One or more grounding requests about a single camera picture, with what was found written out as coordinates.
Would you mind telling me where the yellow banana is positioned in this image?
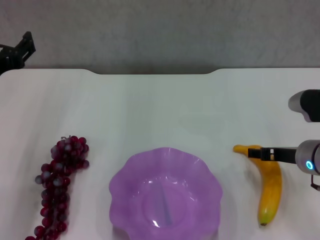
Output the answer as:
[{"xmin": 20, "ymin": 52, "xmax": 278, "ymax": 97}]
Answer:
[{"xmin": 232, "ymin": 144, "xmax": 283, "ymax": 227}]

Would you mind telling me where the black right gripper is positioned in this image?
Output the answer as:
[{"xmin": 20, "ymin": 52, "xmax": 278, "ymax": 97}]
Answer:
[{"xmin": 247, "ymin": 146, "xmax": 299, "ymax": 165}]

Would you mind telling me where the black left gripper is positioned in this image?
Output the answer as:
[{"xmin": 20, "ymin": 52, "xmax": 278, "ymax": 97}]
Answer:
[{"xmin": 0, "ymin": 31, "xmax": 37, "ymax": 76}]

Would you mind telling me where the purple wavy plastic bowl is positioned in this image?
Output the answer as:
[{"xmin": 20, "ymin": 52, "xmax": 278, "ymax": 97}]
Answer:
[{"xmin": 108, "ymin": 146, "xmax": 223, "ymax": 240}]

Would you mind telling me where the dark red grape bunch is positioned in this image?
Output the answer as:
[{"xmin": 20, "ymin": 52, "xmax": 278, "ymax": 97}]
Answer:
[{"xmin": 24, "ymin": 134, "xmax": 90, "ymax": 240}]

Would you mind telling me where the thin right wrist cable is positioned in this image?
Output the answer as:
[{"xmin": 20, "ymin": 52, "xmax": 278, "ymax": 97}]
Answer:
[{"xmin": 309, "ymin": 174, "xmax": 320, "ymax": 192}]

